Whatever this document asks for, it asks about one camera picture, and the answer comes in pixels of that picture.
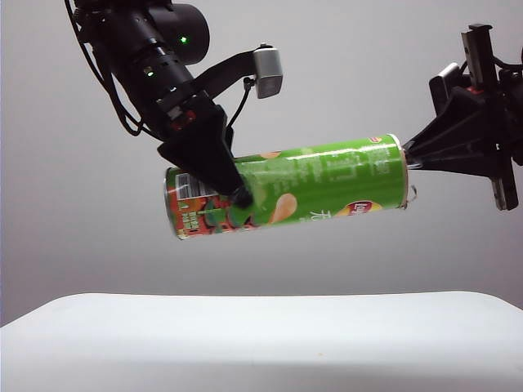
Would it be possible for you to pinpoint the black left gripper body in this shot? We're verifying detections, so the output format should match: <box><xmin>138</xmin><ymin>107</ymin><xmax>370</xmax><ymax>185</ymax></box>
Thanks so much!
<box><xmin>156</xmin><ymin>91</ymin><xmax>225</xmax><ymax>135</ymax></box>

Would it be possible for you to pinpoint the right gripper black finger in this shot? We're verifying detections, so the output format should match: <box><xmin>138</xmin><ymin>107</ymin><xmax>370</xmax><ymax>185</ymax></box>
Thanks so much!
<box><xmin>403</xmin><ymin>87</ymin><xmax>498</xmax><ymax>155</ymax></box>
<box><xmin>407</xmin><ymin>141</ymin><xmax>503</xmax><ymax>181</ymax></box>

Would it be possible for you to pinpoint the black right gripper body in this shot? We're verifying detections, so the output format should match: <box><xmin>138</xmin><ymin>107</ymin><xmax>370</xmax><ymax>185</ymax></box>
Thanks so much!
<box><xmin>460</xmin><ymin>24</ymin><xmax>517</xmax><ymax>212</ymax></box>

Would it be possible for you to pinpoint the green potato chips tub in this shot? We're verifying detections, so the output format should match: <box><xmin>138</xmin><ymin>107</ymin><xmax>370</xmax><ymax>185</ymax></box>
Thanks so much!
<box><xmin>163</xmin><ymin>133</ymin><xmax>411</xmax><ymax>243</ymax></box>

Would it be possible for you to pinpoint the thin black camera cable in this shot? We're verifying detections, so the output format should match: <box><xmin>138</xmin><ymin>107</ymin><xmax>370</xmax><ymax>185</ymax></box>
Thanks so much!
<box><xmin>226</xmin><ymin>76</ymin><xmax>255</xmax><ymax>132</ymax></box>

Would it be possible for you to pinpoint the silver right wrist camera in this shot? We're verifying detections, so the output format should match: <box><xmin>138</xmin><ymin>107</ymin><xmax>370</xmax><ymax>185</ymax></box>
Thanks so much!
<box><xmin>427</xmin><ymin>62</ymin><xmax>463</xmax><ymax>120</ymax></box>

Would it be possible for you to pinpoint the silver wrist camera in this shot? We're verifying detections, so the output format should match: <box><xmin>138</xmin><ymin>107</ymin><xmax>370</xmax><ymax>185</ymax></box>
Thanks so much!
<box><xmin>252</xmin><ymin>43</ymin><xmax>284</xmax><ymax>100</ymax></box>
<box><xmin>427</xmin><ymin>62</ymin><xmax>463</xmax><ymax>120</ymax></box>

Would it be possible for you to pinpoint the black left camera bracket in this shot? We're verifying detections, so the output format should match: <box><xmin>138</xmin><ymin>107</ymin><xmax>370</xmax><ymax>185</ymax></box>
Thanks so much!
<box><xmin>190</xmin><ymin>50</ymin><xmax>259</xmax><ymax>100</ymax></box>

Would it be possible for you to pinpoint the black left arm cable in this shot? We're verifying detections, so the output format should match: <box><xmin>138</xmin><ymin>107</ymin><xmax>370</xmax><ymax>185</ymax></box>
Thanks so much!
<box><xmin>64</xmin><ymin>0</ymin><xmax>157</xmax><ymax>139</ymax></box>

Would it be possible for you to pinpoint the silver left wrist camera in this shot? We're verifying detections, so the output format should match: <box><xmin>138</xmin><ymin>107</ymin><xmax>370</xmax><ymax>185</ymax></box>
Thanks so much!
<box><xmin>252</xmin><ymin>43</ymin><xmax>284</xmax><ymax>100</ymax></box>

